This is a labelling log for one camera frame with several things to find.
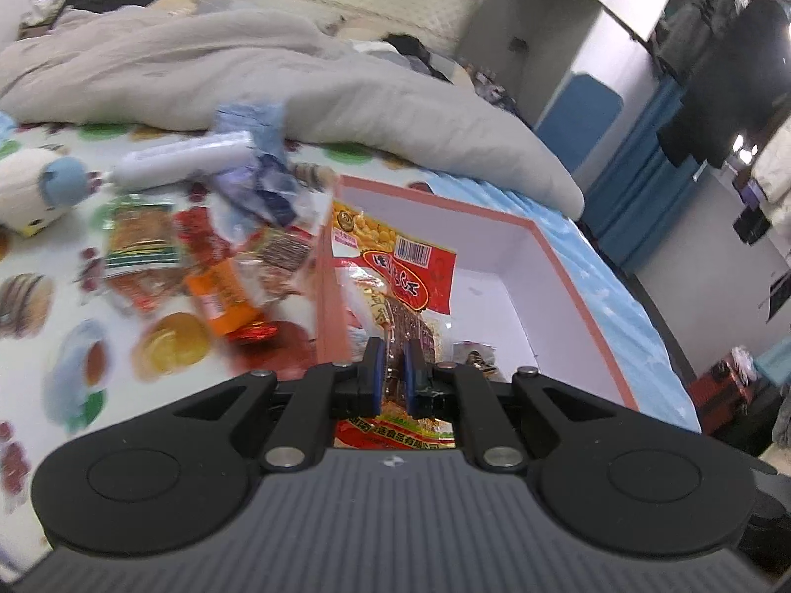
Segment white plastic bottle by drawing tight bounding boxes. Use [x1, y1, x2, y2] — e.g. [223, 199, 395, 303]
[110, 129, 256, 190]

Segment fruit printed sheet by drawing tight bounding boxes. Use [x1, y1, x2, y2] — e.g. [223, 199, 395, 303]
[0, 114, 434, 569]

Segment light blue crumpled bag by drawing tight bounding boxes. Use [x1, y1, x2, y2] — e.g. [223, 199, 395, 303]
[213, 101, 289, 150]

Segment grey wall cabinet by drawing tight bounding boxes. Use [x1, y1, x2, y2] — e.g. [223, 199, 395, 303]
[456, 0, 706, 132]

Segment dark blue crumpled wrapper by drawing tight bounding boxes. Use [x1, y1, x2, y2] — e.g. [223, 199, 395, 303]
[209, 148, 311, 231]

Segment black hanging garment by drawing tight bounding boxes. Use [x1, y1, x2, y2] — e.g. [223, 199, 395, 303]
[655, 0, 791, 169]

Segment blue padded chair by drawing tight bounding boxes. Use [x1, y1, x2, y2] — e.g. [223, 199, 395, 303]
[534, 72, 624, 175]

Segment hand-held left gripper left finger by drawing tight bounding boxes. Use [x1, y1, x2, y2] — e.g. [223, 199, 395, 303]
[148, 339, 385, 470]

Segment cluster of bedside bottles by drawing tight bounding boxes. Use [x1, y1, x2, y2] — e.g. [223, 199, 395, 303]
[460, 58, 533, 120]

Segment grey duvet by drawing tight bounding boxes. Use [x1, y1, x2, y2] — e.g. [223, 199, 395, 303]
[0, 8, 585, 221]

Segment silver snack packet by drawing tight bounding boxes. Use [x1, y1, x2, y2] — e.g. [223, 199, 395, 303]
[453, 341, 503, 380]

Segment yellow red bean snack packet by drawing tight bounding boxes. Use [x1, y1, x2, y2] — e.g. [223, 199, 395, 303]
[330, 198, 459, 449]

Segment blue curtain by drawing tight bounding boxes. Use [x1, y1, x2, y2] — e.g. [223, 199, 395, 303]
[579, 76, 688, 274]

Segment white blue plush penguin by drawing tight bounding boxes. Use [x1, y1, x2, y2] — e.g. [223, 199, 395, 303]
[0, 147, 91, 239]

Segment grey hanging garment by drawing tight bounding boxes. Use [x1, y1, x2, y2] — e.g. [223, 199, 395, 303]
[660, 0, 743, 85]

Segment red luggage case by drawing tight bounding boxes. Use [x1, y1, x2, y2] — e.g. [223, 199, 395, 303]
[688, 351, 752, 434]

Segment pink cardboard box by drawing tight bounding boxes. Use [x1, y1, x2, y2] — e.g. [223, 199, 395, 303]
[312, 174, 641, 414]

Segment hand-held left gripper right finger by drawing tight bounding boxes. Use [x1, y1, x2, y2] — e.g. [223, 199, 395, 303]
[404, 346, 644, 473]

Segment small clear brown snack packet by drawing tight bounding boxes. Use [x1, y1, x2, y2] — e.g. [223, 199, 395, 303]
[250, 228, 317, 297]

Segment black garment beside pillow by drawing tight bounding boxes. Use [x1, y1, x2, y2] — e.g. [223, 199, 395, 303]
[384, 33, 453, 83]

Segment pile of snack packets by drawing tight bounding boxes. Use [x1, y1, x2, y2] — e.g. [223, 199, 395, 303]
[99, 194, 310, 348]

